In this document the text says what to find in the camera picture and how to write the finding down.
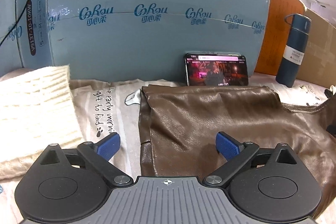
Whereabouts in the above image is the brown leather jacket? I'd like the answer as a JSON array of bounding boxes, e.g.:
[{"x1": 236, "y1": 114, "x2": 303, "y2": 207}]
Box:
[{"x1": 138, "y1": 85, "x2": 335, "y2": 214}]

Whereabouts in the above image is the cream knitted sweater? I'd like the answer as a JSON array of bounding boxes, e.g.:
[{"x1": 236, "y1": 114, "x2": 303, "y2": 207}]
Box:
[{"x1": 1, "y1": 65, "x2": 84, "y2": 180}]

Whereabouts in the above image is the smartphone with lit screen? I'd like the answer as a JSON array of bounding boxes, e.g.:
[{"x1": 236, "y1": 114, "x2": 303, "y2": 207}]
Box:
[{"x1": 184, "y1": 53, "x2": 249, "y2": 86}]

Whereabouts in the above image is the dark blue thermos bottle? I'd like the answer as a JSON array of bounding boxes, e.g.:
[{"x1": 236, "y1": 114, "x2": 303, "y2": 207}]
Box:
[{"x1": 276, "y1": 14, "x2": 311, "y2": 88}]

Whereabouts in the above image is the brown cardboard box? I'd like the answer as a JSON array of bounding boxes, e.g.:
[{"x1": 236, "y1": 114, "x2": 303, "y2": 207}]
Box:
[{"x1": 297, "y1": 9, "x2": 336, "y2": 88}]

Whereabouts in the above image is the orange cardboard panel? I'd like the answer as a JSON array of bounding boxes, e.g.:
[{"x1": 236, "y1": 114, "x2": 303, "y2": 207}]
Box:
[{"x1": 255, "y1": 0, "x2": 305, "y2": 76}]

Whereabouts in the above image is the large blue cardboard box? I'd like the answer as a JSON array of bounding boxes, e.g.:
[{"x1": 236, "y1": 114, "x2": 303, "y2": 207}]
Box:
[{"x1": 46, "y1": 0, "x2": 270, "y2": 82}]

